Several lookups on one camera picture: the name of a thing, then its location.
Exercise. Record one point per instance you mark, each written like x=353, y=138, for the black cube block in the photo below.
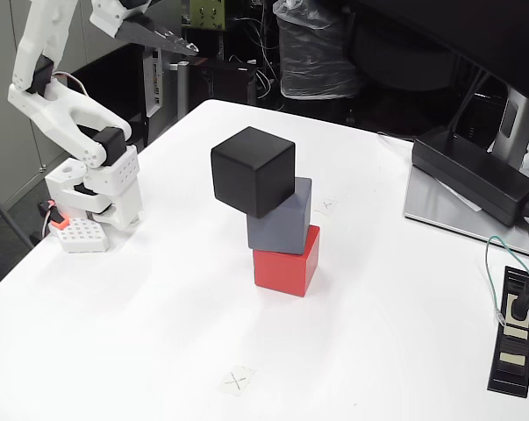
x=251, y=175

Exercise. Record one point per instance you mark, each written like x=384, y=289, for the grey cube block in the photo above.
x=281, y=223

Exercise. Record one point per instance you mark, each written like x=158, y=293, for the yellow-green perforated panel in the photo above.
x=207, y=13

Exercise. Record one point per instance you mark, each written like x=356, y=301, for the black computer tower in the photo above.
x=115, y=79

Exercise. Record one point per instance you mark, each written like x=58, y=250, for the black equipment box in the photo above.
x=224, y=81

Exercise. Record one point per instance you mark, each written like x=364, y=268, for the plastic-wrapped black bin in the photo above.
x=312, y=57

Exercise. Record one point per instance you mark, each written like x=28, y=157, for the white perforated table clamp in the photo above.
x=82, y=237

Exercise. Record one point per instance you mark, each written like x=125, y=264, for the clear tape with cross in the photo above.
x=238, y=380
x=327, y=206

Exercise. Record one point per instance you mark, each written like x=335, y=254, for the red cube block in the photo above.
x=281, y=276

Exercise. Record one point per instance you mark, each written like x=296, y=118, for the black monitor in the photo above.
x=444, y=30

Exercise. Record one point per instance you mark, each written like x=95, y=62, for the black power adapter brick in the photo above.
x=470, y=171

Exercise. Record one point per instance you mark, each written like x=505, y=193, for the silver monitor stand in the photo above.
x=512, y=123

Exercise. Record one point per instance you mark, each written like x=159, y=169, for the black power plug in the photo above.
x=522, y=302

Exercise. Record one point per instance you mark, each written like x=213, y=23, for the black power strip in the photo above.
x=512, y=364

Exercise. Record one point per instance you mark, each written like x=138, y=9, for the silver monitor base plate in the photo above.
x=431, y=206

